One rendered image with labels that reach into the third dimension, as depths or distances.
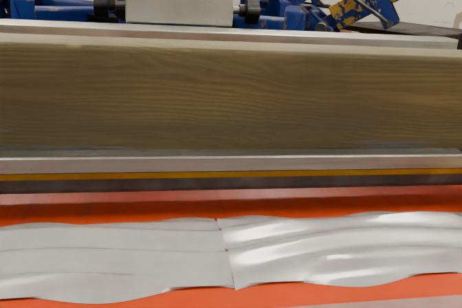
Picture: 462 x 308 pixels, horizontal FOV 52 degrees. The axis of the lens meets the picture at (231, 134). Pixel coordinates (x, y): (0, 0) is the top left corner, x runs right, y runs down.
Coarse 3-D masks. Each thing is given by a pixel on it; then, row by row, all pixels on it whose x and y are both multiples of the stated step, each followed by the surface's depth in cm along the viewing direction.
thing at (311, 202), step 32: (224, 192) 34; (256, 192) 34; (288, 192) 34; (320, 192) 34; (352, 192) 35; (384, 192) 35; (416, 192) 35; (448, 192) 36; (256, 288) 23; (288, 288) 24; (320, 288) 24; (352, 288) 24; (384, 288) 24; (416, 288) 24; (448, 288) 24
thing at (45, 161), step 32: (0, 160) 27; (32, 160) 27; (64, 160) 27; (96, 160) 28; (128, 160) 28; (160, 160) 28; (192, 160) 29; (224, 160) 29; (256, 160) 30; (288, 160) 30; (320, 160) 30; (352, 160) 31; (384, 160) 31; (416, 160) 32; (448, 160) 32
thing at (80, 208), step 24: (96, 192) 32; (120, 192) 33; (144, 192) 33; (168, 192) 33; (192, 192) 33; (0, 216) 29; (24, 216) 29; (48, 216) 29; (72, 216) 29; (96, 216) 29; (120, 216) 30; (144, 216) 30; (168, 216) 30; (192, 216) 30; (192, 288) 23; (216, 288) 23
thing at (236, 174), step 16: (0, 176) 30; (16, 176) 30; (32, 176) 30; (48, 176) 30; (64, 176) 30; (80, 176) 30; (96, 176) 31; (112, 176) 31; (128, 176) 31; (144, 176) 31; (160, 176) 31; (176, 176) 32; (192, 176) 32; (208, 176) 32; (224, 176) 32; (240, 176) 32; (256, 176) 33; (272, 176) 33
